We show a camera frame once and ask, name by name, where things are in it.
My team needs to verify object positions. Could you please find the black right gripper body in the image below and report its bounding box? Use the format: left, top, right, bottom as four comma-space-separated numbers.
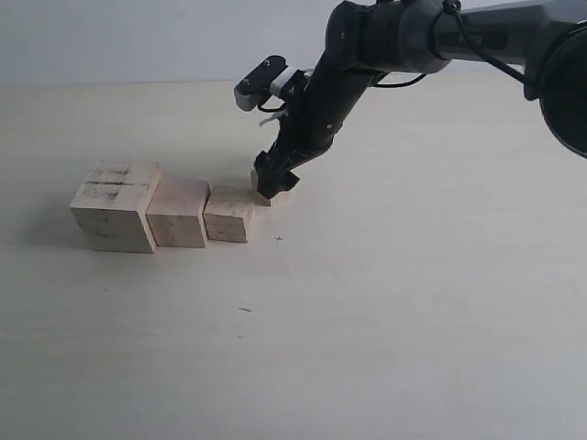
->
265, 55, 371, 175

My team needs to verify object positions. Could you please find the smallest wooden cube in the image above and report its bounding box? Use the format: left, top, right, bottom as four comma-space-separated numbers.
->
250, 170, 292, 207

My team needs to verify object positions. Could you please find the second largest wooden cube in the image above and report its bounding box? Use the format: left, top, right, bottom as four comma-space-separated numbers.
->
147, 177, 210, 248

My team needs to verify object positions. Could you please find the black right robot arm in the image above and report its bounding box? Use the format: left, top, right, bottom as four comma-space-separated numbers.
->
253, 1, 586, 199

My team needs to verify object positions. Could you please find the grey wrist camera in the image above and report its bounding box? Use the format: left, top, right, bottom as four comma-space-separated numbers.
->
233, 55, 308, 114

